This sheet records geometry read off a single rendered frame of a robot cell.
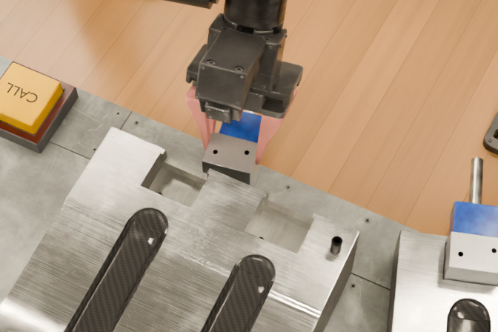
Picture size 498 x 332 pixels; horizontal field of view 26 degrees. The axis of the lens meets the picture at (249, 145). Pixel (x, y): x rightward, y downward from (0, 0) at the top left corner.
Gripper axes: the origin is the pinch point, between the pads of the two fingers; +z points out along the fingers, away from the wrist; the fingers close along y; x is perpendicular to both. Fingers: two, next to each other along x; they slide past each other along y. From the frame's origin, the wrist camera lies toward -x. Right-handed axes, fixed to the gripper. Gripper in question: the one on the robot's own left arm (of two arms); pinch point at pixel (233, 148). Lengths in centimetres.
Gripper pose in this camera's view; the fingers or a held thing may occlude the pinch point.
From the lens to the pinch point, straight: 108.1
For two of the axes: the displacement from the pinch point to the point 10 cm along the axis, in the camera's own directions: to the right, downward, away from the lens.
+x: 2.5, -4.8, 8.4
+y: 9.6, 2.4, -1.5
